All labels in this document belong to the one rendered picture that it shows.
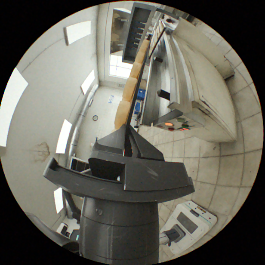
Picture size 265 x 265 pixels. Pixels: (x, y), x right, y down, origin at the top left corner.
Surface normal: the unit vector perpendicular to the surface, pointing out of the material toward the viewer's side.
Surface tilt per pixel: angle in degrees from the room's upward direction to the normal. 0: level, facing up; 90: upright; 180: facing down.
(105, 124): 90
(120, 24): 115
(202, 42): 90
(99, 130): 90
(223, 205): 0
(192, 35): 90
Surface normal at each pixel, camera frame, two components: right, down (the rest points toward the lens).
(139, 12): -0.20, 0.97
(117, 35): 0.22, 0.97
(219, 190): -0.96, -0.22
